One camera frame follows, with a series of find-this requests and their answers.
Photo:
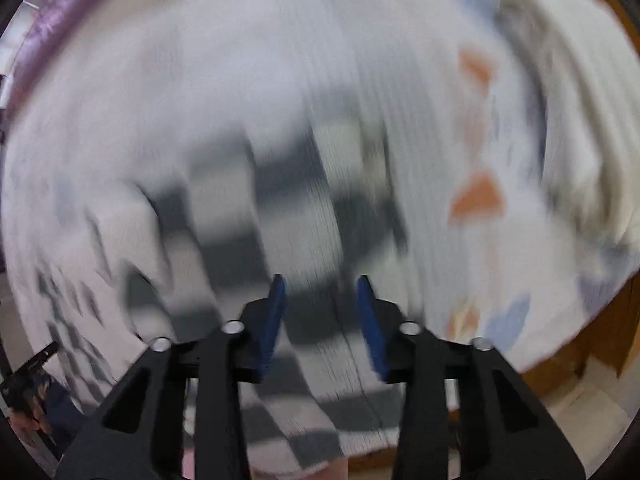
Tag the floral white bed sheet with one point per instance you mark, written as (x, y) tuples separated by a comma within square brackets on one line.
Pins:
[(488, 254)]

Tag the folded white garment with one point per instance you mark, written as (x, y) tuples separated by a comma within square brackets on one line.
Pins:
[(588, 71)]

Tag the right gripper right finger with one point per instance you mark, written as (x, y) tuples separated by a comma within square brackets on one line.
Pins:
[(464, 392)]

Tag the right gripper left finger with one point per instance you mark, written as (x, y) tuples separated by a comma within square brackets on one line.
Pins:
[(137, 432)]

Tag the grey white checkered cardigan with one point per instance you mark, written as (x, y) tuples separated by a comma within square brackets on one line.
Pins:
[(309, 203)]

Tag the purple floral quilt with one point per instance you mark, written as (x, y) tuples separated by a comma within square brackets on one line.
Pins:
[(52, 26)]

